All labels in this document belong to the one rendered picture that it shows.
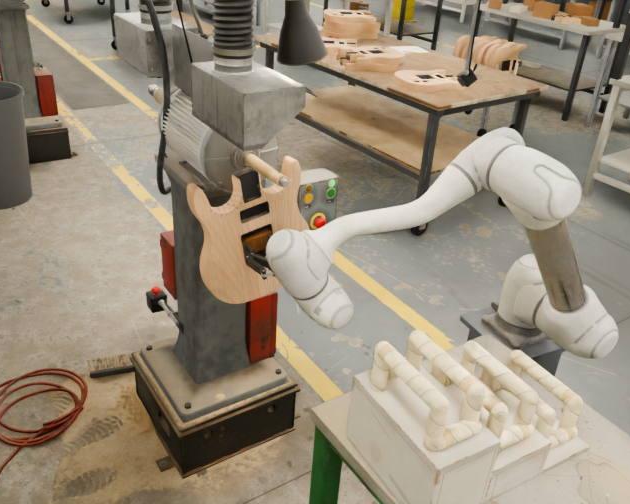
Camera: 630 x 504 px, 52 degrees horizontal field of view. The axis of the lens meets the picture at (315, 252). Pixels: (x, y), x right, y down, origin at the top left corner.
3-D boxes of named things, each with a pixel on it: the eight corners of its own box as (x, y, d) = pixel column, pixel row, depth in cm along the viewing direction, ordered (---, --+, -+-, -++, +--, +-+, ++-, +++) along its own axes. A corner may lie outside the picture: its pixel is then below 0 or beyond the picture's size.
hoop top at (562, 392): (505, 360, 149) (508, 349, 148) (515, 356, 151) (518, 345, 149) (574, 415, 135) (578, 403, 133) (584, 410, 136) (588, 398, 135)
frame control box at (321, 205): (248, 229, 231) (248, 162, 218) (298, 217, 242) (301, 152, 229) (283, 259, 214) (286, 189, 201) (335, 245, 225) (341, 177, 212)
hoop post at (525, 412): (507, 429, 130) (518, 394, 125) (519, 424, 131) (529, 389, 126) (519, 440, 127) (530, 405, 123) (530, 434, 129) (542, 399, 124)
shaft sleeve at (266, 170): (247, 166, 187) (244, 157, 185) (256, 160, 188) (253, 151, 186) (278, 189, 174) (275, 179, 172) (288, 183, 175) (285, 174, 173)
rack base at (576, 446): (453, 394, 151) (454, 390, 151) (499, 374, 159) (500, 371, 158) (542, 475, 132) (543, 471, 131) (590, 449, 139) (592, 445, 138)
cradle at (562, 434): (530, 447, 136) (534, 436, 134) (566, 428, 141) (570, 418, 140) (542, 457, 134) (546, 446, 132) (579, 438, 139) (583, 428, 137)
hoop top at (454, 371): (404, 341, 127) (406, 328, 125) (417, 337, 128) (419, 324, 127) (473, 406, 112) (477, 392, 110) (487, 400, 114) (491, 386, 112)
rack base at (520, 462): (399, 415, 144) (404, 384, 139) (454, 392, 152) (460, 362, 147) (484, 505, 124) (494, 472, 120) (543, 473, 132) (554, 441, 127)
